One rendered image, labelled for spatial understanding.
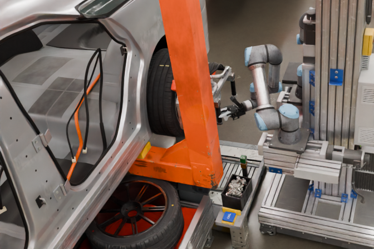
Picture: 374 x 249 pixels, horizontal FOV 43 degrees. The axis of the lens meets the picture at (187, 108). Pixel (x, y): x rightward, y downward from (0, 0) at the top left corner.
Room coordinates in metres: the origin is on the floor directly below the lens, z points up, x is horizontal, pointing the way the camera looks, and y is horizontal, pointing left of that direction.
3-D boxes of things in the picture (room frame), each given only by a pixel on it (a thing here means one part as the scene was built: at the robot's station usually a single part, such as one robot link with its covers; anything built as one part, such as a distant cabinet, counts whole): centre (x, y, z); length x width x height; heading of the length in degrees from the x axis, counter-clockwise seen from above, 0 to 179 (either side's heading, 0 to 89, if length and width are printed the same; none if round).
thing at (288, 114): (2.29, -0.61, 0.98); 0.13 x 0.12 x 0.14; 88
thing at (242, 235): (2.16, -0.21, 0.21); 0.10 x 0.10 x 0.42; 62
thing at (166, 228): (2.25, 0.49, 0.39); 0.66 x 0.66 x 0.24
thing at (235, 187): (2.20, -0.23, 0.51); 0.20 x 0.14 x 0.13; 147
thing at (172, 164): (2.51, 0.24, 0.69); 0.52 x 0.17 x 0.35; 62
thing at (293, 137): (2.29, -0.61, 0.87); 0.15 x 0.15 x 0.10
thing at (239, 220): (2.19, -0.22, 0.44); 0.43 x 0.17 x 0.03; 152
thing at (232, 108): (2.70, -0.35, 0.80); 0.12 x 0.08 x 0.09; 107
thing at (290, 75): (3.74, -1.18, 0.17); 0.43 x 0.36 x 0.34; 63
